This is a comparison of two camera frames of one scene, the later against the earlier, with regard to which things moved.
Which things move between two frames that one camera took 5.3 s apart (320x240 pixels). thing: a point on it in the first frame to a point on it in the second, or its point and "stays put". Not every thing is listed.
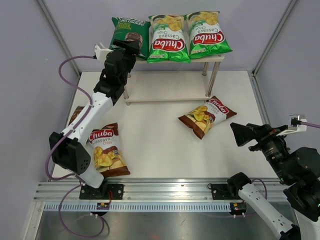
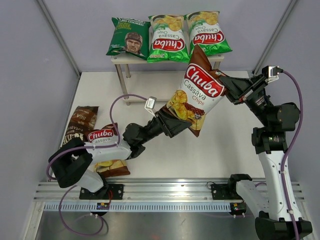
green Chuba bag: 167,41 stays put
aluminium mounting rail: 151,190 stays put
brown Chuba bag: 203,118 to 201,91
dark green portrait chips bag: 133,30 stays put
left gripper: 131,49 to 170,126
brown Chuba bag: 107,159 stays put
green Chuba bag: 206,38 stays put
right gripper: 262,133 to 234,88
